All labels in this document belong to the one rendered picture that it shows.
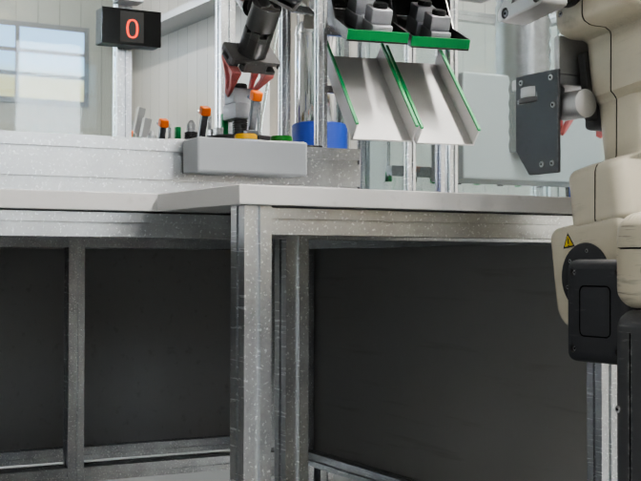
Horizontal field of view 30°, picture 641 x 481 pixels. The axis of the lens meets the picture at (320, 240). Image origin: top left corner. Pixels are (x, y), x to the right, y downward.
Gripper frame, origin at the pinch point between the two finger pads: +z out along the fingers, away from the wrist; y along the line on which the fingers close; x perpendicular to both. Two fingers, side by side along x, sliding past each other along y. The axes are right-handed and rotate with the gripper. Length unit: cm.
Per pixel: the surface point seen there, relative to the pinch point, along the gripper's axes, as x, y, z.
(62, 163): 24.9, 40.2, 1.4
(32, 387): -69, 1, 151
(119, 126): -6.0, 19.8, 13.5
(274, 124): -440, -261, 287
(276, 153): 28.4, 4.2, -5.4
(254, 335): 70, 22, -1
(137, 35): -13.9, 17.8, -2.7
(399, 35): -0.6, -30.7, -15.9
